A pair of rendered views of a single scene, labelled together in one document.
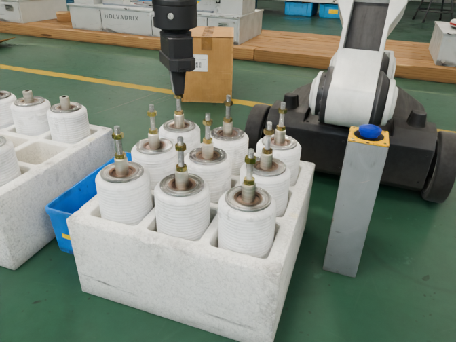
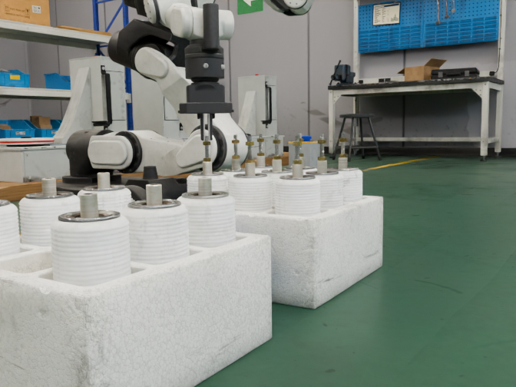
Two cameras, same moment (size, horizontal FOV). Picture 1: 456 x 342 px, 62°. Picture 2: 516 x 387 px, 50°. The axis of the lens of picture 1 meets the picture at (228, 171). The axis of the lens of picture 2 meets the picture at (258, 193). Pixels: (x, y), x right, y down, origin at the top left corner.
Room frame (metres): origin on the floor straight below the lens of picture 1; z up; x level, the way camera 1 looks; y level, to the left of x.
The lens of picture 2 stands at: (0.39, 1.35, 0.36)
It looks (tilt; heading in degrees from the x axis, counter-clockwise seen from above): 7 degrees down; 284
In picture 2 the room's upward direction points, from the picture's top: 1 degrees counter-clockwise
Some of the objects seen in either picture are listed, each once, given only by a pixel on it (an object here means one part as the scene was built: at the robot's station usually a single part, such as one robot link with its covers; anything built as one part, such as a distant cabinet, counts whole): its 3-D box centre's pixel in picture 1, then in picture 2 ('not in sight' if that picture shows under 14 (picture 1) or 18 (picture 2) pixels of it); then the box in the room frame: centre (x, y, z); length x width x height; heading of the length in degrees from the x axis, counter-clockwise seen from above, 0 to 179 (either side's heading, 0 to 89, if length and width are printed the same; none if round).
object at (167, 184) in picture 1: (182, 184); (322, 173); (0.55, 0.08, 0.25); 0.08 x 0.08 x 0.01
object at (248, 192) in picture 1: (248, 191); (342, 163); (0.52, -0.03, 0.26); 0.02 x 0.02 x 0.03
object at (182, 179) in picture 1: (181, 178); (322, 167); (0.55, 0.08, 0.26); 0.02 x 0.02 x 0.03
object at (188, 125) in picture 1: (179, 125); (207, 174); (0.81, 0.12, 0.25); 0.08 x 0.08 x 0.01
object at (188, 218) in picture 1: (183, 227); (322, 213); (0.55, 0.08, 0.16); 0.10 x 0.10 x 0.18
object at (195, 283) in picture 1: (207, 222); (277, 238); (0.67, 0.04, 0.09); 0.39 x 0.39 x 0.18; 72
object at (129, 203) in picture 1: (127, 213); (297, 220); (0.59, 0.19, 0.16); 0.10 x 0.10 x 0.18
